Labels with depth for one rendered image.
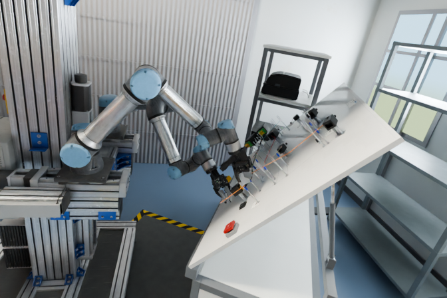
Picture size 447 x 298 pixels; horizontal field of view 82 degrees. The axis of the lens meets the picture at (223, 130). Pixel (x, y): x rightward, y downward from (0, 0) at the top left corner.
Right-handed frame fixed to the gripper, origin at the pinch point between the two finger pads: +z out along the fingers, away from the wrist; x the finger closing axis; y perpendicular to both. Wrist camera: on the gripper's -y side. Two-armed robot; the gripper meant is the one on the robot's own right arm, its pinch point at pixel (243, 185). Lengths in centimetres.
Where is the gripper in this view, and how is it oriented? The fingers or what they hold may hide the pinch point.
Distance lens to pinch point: 137.2
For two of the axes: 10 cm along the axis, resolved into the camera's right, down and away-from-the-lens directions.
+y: 8.9, -2.3, -4.0
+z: 3.4, 9.1, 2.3
